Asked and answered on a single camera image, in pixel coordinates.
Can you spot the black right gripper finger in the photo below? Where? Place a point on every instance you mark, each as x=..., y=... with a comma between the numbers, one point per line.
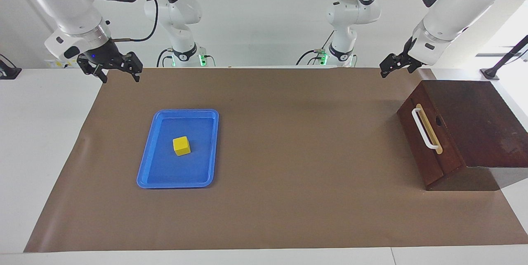
x=94, y=67
x=134, y=65

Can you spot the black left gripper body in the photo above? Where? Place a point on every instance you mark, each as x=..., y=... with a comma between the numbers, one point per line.
x=412, y=59

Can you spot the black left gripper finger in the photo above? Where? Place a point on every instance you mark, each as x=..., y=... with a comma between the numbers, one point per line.
x=403, y=61
x=387, y=65

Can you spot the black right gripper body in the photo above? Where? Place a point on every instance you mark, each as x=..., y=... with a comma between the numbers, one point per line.
x=105, y=55

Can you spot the yellow block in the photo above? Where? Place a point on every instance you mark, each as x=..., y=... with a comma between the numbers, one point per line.
x=181, y=145

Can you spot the dark wooden drawer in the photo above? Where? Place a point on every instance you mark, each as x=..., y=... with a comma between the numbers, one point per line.
x=445, y=162

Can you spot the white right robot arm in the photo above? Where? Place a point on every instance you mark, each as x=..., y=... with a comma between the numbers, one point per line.
x=66, y=5

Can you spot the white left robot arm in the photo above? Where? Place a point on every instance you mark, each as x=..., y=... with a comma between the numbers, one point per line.
x=453, y=9

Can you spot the dark wooden drawer cabinet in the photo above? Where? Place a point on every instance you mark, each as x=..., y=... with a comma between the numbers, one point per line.
x=478, y=125

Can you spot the blue plastic tray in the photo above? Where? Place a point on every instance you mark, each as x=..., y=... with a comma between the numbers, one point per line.
x=161, y=170

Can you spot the brown paper table mat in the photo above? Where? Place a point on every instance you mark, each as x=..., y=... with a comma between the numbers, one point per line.
x=288, y=174

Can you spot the white wall power outlet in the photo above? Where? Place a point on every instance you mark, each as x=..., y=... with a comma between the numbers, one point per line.
x=57, y=64

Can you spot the small black clamp mount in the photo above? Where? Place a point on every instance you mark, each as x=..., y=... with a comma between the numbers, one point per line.
x=8, y=73

